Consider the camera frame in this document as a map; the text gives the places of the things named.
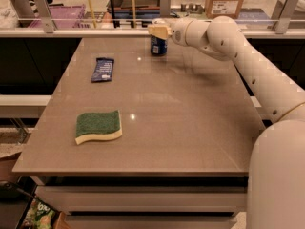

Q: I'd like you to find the blue pepsi can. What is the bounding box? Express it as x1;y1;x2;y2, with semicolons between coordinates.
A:
151;36;167;56

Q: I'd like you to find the lower white drawer front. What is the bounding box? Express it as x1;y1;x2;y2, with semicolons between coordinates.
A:
66;216;236;229

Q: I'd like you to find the cardboard box with label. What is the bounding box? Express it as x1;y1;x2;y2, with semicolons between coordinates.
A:
205;0;244;19

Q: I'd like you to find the left metal railing bracket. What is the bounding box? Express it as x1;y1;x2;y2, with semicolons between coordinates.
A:
33;0;55;33

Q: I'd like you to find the middle metal railing bracket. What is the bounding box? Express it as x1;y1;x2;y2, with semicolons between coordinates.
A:
160;0;171;17

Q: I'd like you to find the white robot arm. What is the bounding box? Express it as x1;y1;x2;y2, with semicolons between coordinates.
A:
148;16;305;229

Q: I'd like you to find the dark blue snack wrapper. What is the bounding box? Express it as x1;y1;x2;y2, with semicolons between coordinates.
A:
91;57;114;83

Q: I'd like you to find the white drawer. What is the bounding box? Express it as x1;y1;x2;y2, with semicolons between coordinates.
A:
66;216;236;229
36;186;247;213

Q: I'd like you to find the green snack bag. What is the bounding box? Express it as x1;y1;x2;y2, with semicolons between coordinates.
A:
20;199;58;229

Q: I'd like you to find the green and yellow sponge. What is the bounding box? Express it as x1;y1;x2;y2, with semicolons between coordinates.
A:
75;110;122;145

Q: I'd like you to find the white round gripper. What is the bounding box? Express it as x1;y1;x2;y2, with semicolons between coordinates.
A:
148;18;198;47

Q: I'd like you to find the yellow pole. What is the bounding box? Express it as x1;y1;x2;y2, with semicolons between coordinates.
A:
88;0;97;29

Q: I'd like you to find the upper white drawer front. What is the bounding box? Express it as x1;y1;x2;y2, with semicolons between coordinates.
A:
36;186;247;213

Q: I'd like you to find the purple plastic crate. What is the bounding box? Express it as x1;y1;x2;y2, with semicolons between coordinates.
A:
30;5;85;29

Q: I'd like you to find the metal railing bracket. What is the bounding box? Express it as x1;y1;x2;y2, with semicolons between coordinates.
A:
33;0;55;33
160;0;171;17
273;0;298;34

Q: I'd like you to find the right metal railing bracket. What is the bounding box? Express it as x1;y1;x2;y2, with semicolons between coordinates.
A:
273;0;298;34

